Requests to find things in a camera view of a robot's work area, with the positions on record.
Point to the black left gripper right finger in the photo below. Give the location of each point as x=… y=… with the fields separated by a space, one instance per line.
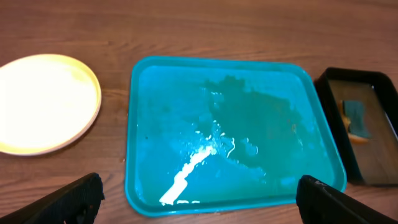
x=318 y=203

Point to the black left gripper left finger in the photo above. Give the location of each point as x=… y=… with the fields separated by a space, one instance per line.
x=77 y=202

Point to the green orange sponge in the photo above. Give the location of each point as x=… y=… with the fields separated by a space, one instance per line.
x=352 y=114

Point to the yellow plate with sauce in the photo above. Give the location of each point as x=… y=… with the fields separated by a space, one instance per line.
x=48 y=101

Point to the black water tray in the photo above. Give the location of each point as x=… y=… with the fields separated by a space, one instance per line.
x=374 y=163

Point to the teal plastic tray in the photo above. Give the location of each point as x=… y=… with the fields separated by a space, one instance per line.
x=208 y=135

